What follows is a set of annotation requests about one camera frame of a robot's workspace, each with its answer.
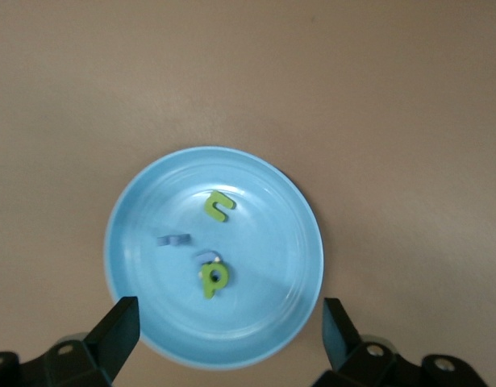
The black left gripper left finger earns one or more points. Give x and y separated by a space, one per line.
106 346

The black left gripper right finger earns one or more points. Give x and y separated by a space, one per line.
352 363

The green foam letter p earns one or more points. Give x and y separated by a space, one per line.
209 288

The blue foam letter x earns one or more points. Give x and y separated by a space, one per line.
173 240

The blue foam letter m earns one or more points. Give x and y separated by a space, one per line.
205 256

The green foam letter u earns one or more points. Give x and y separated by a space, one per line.
210 209

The blue plate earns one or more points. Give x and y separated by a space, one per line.
263 282

